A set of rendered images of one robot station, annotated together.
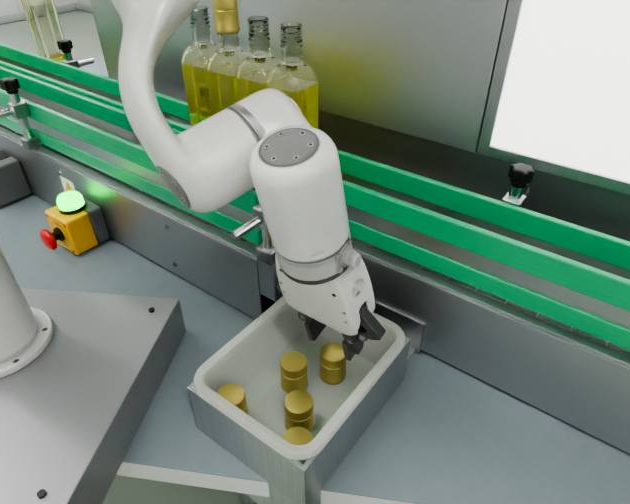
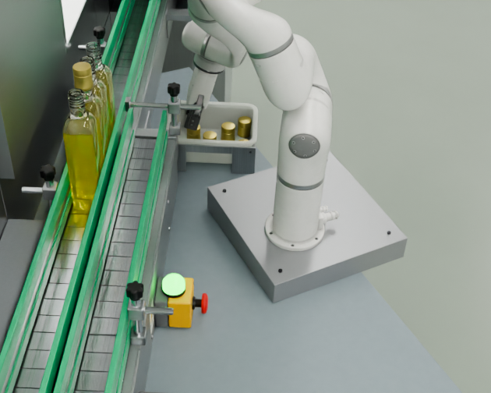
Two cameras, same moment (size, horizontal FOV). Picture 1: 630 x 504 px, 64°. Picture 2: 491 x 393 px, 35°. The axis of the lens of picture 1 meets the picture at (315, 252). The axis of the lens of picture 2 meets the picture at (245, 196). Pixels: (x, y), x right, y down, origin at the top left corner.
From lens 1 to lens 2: 1.94 m
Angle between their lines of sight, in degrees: 89
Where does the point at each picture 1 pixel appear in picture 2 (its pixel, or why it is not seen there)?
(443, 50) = (53, 19)
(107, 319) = (244, 203)
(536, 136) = (69, 23)
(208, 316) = (188, 207)
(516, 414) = (164, 99)
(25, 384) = not seen: hidden behind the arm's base
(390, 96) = (50, 67)
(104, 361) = (266, 185)
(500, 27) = not seen: outside the picture
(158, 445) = not seen: hidden behind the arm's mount
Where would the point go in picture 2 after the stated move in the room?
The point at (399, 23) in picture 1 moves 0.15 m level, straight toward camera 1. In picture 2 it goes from (44, 23) to (112, 11)
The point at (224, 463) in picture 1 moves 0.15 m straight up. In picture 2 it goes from (260, 158) to (263, 107)
